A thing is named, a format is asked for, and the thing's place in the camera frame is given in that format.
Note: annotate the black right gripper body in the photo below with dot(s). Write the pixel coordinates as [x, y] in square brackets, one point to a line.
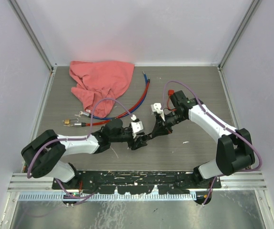
[167, 123]

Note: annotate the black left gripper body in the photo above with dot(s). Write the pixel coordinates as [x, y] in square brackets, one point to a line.
[136, 142]

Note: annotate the red cable padlock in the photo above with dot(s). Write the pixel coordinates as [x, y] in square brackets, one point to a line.
[168, 107]

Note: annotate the black keys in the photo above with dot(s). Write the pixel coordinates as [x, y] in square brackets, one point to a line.
[146, 137]

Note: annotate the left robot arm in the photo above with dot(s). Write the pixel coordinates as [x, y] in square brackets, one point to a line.
[43, 155]

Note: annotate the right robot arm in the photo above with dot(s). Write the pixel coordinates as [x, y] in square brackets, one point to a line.
[233, 153]

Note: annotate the pink cloth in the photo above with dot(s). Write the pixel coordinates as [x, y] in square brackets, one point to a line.
[99, 80]

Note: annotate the brass padlock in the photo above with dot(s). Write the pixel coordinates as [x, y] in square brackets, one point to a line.
[70, 122]

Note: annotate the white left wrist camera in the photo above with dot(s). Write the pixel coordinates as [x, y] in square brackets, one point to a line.
[137, 126]

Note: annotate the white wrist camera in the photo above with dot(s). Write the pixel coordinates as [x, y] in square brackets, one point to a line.
[137, 126]
[156, 109]

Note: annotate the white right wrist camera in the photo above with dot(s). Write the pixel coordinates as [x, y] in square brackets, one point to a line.
[156, 109]

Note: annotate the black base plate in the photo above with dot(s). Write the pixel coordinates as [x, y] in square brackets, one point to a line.
[135, 182]

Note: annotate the slotted cable duct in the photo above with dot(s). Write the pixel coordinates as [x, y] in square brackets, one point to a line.
[59, 196]

